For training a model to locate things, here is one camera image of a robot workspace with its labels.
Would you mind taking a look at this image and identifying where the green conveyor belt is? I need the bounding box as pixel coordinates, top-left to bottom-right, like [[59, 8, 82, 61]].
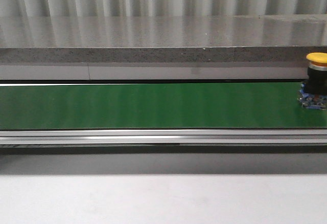
[[1, 82, 326, 130]]

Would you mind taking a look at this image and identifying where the aluminium conveyor frame rail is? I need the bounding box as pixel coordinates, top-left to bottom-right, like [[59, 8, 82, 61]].
[[1, 128, 326, 147]]

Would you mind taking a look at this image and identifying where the grey speckled stone counter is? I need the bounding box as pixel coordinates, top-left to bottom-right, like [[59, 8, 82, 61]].
[[0, 14, 327, 81]]

